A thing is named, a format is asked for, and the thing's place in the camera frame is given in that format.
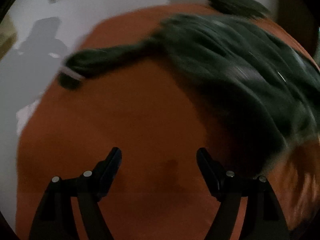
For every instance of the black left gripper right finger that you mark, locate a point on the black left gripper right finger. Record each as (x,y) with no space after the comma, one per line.
(264,218)

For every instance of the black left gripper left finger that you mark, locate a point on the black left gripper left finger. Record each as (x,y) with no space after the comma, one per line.
(54,217)

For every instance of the dark green fleece jacket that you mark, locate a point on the dark green fleece jacket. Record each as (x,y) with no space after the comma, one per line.
(266,93)

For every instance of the orange table cloth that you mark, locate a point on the orange table cloth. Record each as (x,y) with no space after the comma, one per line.
(159,192)

